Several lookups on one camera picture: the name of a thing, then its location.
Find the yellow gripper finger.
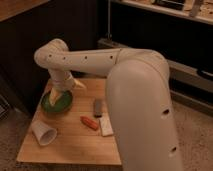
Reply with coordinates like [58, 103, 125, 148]
[74, 79, 87, 90]
[49, 90, 62, 106]

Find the white ceramic cup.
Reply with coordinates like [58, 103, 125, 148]
[31, 120, 57, 146]

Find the wooden table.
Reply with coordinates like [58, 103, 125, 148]
[17, 78, 121, 165]

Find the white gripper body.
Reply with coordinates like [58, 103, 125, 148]
[49, 69, 74, 91]

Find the grey rectangular block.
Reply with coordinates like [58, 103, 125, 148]
[93, 99, 103, 117]

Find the orange carrot toy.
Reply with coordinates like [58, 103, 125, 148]
[80, 116, 99, 130]

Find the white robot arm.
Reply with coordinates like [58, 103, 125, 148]
[34, 39, 184, 171]

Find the shelf with clutter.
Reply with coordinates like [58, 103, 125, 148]
[112, 0, 213, 26]

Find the beige sponge block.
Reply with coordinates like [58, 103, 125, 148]
[99, 117, 113, 137]

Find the green ceramic bowl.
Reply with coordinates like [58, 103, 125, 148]
[41, 91, 73, 114]

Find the dark wooden cabinet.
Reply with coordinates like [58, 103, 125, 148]
[0, 0, 107, 114]

